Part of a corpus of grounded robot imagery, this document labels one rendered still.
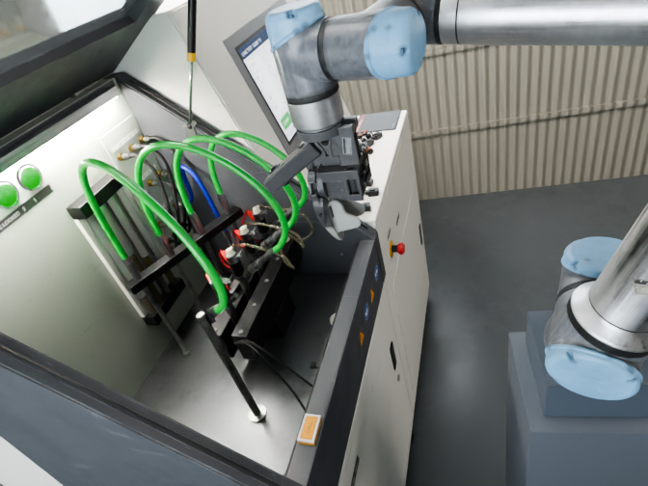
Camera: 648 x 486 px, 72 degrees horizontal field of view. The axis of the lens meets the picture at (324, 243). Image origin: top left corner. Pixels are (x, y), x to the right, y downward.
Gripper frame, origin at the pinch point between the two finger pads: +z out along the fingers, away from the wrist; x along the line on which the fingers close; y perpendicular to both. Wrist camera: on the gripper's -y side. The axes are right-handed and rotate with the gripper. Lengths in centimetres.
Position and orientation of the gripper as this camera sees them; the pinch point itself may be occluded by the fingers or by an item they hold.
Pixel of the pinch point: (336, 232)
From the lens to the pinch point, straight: 76.7
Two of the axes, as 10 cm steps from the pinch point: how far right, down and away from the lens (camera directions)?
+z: 2.3, 7.7, 5.9
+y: 9.4, -0.2, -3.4
